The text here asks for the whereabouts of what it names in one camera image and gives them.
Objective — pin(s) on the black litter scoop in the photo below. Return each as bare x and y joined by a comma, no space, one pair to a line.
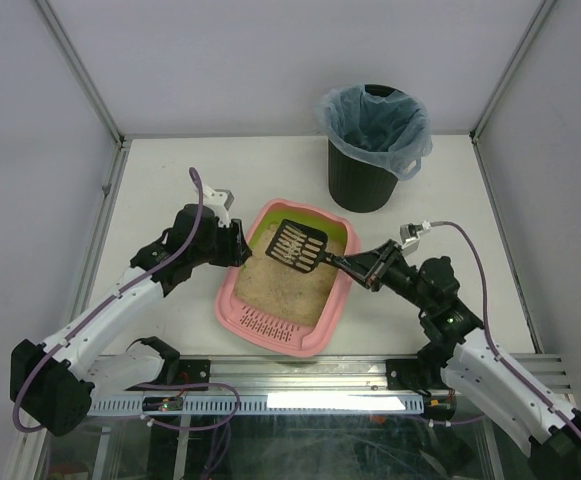
302,248

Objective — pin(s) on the blue plastic bin liner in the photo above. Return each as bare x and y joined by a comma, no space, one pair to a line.
392,133

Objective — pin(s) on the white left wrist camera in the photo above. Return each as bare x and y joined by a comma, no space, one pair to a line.
218,201

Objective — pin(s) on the pink litter box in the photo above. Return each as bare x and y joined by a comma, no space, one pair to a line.
274,333

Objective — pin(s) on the white slotted cable duct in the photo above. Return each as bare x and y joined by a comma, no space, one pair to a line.
276,403

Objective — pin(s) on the black ribbed trash bin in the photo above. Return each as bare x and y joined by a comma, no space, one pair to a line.
356,186

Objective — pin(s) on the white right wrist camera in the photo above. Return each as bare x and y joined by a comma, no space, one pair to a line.
410,236

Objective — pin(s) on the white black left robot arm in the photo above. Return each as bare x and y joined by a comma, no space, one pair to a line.
57,380

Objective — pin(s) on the aluminium mounting rail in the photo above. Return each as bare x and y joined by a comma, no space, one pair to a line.
259,374

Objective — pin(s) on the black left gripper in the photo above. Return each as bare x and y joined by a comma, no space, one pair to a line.
235,242

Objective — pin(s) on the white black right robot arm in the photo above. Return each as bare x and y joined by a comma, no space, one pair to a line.
462,353

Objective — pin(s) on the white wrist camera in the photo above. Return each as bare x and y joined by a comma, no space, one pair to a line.
218,201
410,236

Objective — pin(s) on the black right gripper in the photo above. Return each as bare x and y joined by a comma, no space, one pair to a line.
379,268

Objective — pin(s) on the beige litter pellets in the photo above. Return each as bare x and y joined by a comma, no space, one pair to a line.
281,291

